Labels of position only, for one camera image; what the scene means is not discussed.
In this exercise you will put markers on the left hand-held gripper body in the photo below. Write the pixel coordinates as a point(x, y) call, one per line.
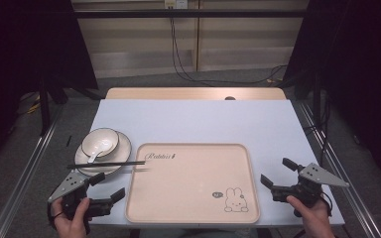
point(69, 185)

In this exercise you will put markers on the black metal stand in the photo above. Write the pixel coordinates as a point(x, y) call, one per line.
point(316, 99)
point(44, 109)

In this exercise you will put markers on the black curtain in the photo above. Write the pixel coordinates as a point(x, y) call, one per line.
point(354, 66)
point(23, 49)

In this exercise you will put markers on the white bowl with dark rim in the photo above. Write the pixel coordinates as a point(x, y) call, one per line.
point(107, 137)

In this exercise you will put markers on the person's right hand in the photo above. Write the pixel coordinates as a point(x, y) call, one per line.
point(316, 221)

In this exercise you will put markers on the person's left hand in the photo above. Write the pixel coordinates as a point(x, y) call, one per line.
point(72, 226)

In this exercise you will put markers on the black horizontal bar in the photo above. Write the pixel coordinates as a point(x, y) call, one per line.
point(185, 13)

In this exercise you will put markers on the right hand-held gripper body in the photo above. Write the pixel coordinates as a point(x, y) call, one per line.
point(314, 177)

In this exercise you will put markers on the metal floor rail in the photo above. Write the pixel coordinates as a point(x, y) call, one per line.
point(347, 165)
point(26, 165)

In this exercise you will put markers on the white table mat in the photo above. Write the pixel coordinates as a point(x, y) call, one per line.
point(195, 122)

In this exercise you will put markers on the wall power socket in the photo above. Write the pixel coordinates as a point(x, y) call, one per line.
point(176, 3)

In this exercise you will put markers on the wooden table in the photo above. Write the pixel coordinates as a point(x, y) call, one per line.
point(178, 93)

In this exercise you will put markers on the black chopstick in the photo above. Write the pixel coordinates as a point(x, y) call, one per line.
point(112, 163)
point(92, 166)

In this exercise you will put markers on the small black stick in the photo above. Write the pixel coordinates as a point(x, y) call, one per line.
point(68, 141)

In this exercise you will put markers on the beige tray with rabbit print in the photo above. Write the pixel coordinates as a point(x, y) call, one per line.
point(191, 188)

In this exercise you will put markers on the white ceramic spoon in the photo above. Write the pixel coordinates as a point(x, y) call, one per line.
point(100, 147)

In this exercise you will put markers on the white plate with dark rim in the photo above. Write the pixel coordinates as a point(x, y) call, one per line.
point(122, 152)

